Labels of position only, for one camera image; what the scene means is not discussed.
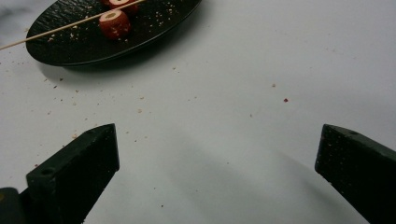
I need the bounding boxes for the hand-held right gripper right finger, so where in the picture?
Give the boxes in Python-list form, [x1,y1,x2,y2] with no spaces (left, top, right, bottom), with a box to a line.
[314,123,396,224]

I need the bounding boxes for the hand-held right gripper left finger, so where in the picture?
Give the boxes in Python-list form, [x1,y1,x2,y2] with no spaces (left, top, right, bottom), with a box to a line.
[19,123,120,224]

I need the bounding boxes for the black textured plate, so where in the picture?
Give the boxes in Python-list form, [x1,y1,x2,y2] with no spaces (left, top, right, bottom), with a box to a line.
[25,0,204,67]

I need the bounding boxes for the thin wooden skewer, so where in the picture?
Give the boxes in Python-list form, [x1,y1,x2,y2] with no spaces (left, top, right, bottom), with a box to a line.
[0,0,147,51]

